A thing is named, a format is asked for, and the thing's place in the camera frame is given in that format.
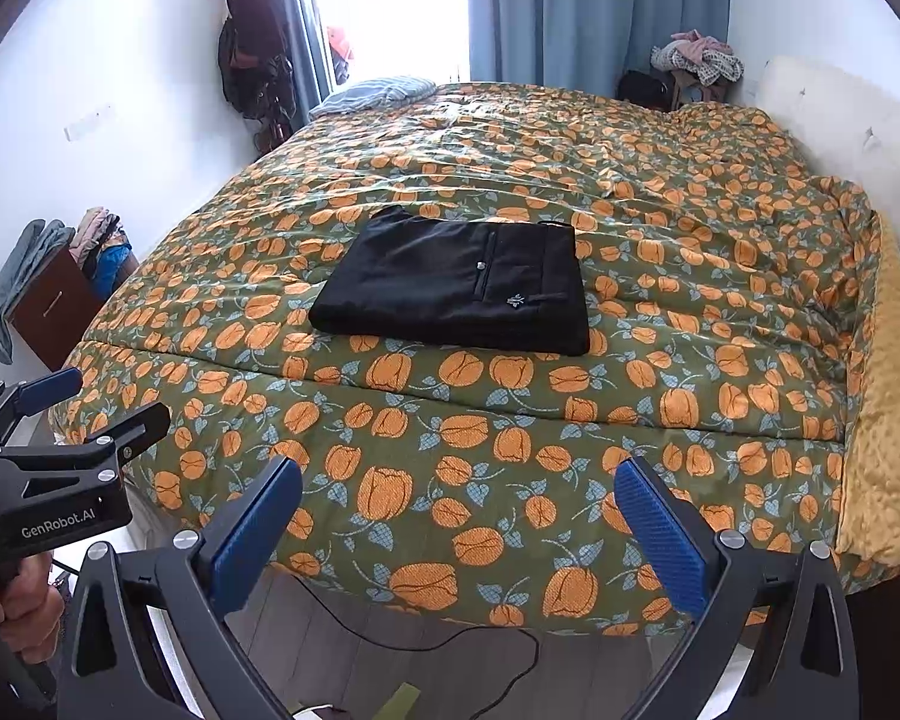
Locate person's left hand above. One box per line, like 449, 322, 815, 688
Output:
0, 549, 66, 661

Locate wide blue curtain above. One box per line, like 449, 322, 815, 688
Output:
465, 0, 732, 102

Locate yellow-green paper slip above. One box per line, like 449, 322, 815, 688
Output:
371, 682, 421, 720

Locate dark hanging coats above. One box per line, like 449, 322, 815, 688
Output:
217, 0, 295, 155

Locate blue striped pillow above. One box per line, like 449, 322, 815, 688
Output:
307, 76, 437, 119

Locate yellow dotted blanket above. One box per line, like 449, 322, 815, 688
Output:
834, 210, 900, 582

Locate cream padded headboard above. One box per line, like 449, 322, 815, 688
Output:
754, 55, 900, 278

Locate brown wooden cabinet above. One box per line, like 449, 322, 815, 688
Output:
7, 244, 106, 372

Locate pink folded clothes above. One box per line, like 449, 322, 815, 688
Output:
69, 206, 121, 267

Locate green orange floral quilt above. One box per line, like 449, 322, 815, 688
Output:
49, 81, 882, 635

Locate narrow blue curtain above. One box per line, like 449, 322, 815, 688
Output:
244, 0, 338, 117

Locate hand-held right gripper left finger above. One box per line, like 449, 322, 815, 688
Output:
58, 456, 302, 720

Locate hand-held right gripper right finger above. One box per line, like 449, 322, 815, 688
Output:
613, 457, 860, 720

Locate black floor cable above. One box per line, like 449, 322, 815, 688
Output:
285, 577, 541, 710

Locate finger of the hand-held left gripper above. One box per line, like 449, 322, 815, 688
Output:
0, 367, 83, 452
0, 401, 172, 482

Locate black pants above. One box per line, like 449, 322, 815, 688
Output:
309, 205, 591, 357

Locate black bag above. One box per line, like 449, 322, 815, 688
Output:
616, 70, 680, 112

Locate white wall strip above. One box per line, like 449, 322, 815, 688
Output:
64, 101, 113, 141

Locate blue cloth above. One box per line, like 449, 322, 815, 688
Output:
90, 236, 136, 301

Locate red cloth by window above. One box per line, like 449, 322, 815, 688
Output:
326, 25, 355, 83

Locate pile of mixed clothes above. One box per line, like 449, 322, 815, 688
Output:
651, 28, 745, 87

